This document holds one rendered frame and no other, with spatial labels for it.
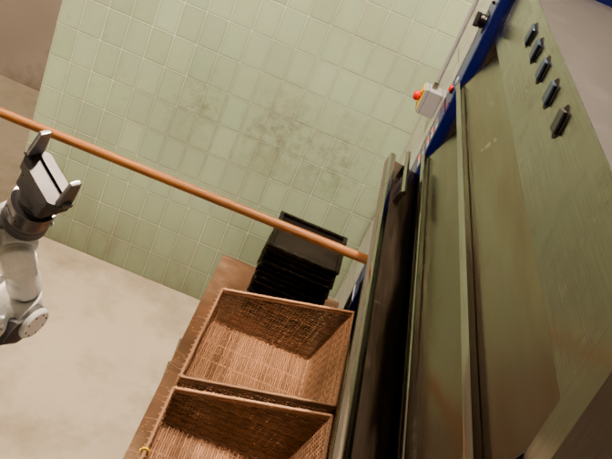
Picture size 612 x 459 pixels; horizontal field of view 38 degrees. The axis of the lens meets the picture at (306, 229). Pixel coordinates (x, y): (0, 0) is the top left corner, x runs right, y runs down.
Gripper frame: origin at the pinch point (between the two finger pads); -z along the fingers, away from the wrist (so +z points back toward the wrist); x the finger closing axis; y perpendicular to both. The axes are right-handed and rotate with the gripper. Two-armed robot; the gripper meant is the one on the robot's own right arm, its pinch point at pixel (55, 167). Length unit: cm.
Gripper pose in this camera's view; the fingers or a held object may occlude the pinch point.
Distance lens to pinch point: 158.2
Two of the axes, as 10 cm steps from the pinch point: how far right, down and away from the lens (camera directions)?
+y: 6.7, -2.5, 7.0
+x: -5.3, -8.2, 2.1
